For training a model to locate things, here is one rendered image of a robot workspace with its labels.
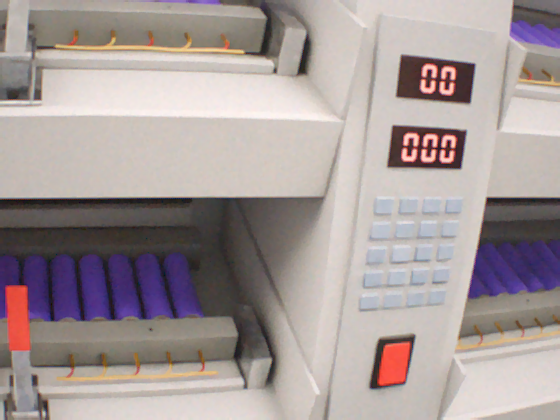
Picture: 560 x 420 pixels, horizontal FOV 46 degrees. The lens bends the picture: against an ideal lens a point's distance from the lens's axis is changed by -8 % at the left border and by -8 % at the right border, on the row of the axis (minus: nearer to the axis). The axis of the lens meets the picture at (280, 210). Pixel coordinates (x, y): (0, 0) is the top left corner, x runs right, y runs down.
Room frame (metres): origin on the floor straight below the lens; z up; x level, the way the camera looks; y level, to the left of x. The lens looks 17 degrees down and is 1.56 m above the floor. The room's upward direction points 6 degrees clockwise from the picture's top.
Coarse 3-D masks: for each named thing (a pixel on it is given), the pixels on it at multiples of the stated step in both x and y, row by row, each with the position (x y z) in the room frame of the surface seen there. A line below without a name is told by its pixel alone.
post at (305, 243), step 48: (384, 0) 0.35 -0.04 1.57; (432, 0) 0.36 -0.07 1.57; (480, 0) 0.37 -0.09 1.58; (336, 192) 0.35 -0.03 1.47; (480, 192) 0.38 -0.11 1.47; (288, 240) 0.40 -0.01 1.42; (336, 240) 0.35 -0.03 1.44; (288, 288) 0.39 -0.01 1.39; (336, 288) 0.35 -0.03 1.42; (336, 336) 0.35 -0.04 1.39
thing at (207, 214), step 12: (192, 204) 0.52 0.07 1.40; (204, 204) 0.53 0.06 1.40; (216, 204) 0.53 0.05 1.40; (192, 216) 0.52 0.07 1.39; (204, 216) 0.53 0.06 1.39; (216, 216) 0.53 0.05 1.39; (0, 228) 0.47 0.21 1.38; (12, 228) 0.47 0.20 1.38; (24, 228) 0.48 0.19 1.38; (36, 228) 0.48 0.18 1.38; (48, 228) 0.48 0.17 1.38; (60, 228) 0.49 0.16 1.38; (72, 228) 0.49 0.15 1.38; (84, 228) 0.49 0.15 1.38; (96, 228) 0.50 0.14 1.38; (108, 228) 0.50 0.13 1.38; (204, 228) 0.53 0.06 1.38; (216, 228) 0.53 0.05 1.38; (204, 240) 0.53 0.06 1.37; (216, 240) 0.53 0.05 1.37; (204, 252) 0.53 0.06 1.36; (216, 252) 0.53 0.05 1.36
